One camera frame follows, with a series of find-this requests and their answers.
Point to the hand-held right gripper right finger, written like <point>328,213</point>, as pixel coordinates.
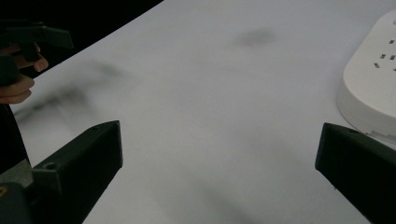
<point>358,165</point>

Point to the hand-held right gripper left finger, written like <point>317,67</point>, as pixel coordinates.
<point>79,166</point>

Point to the white power strip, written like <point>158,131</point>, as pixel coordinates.
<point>372,81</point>

